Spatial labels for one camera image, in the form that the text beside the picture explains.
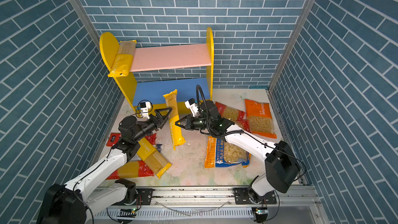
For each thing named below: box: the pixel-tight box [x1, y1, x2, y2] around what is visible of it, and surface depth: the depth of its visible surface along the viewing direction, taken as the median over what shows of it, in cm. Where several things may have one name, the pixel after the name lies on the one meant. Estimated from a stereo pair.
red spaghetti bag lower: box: [106, 160, 154, 180], surface depth 82 cm
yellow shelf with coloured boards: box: [100, 26, 215, 117], surface depth 81 cm
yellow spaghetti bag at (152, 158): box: [136, 137, 173, 179], surface depth 84 cm
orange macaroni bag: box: [244, 99, 278, 139], surface depth 102 cm
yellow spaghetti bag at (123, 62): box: [107, 39, 137, 78], surface depth 77 cm
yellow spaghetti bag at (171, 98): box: [162, 89, 187, 151], surface depth 74 cm
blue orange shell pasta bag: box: [204, 136, 251, 169], surface depth 84 cm
